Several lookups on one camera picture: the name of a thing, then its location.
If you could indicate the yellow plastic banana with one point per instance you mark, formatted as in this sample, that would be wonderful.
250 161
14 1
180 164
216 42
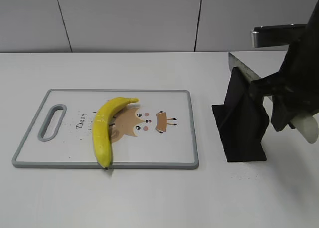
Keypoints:
100 129

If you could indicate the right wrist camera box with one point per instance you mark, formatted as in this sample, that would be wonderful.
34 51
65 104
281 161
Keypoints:
278 35

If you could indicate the black knife stand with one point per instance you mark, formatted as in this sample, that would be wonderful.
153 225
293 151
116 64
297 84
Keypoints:
241 121

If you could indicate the knife with white handle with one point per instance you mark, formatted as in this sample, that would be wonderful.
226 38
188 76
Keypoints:
304 123

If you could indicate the white cutting board grey rim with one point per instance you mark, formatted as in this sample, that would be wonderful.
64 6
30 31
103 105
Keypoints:
157 132

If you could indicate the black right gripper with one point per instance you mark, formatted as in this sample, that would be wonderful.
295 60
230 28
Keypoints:
301 65

